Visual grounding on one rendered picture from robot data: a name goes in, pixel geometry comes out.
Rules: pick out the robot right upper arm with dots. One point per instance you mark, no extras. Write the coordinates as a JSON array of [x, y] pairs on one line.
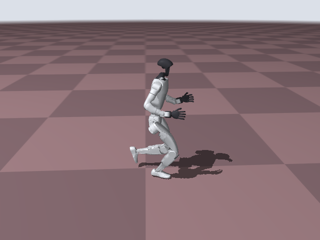
[[155, 89]]

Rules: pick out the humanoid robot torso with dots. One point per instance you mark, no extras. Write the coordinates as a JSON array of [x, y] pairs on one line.
[[159, 99]]

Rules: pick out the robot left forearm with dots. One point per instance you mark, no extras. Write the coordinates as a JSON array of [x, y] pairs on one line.
[[172, 100]]

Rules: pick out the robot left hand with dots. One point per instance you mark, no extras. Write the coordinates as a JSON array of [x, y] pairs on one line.
[[186, 98]]

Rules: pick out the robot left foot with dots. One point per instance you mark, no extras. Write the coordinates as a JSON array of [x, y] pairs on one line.
[[133, 151]]

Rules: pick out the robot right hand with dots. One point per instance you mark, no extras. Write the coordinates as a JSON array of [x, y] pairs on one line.
[[177, 114]]

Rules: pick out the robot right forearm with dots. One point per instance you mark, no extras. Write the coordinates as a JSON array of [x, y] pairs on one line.
[[155, 111]]

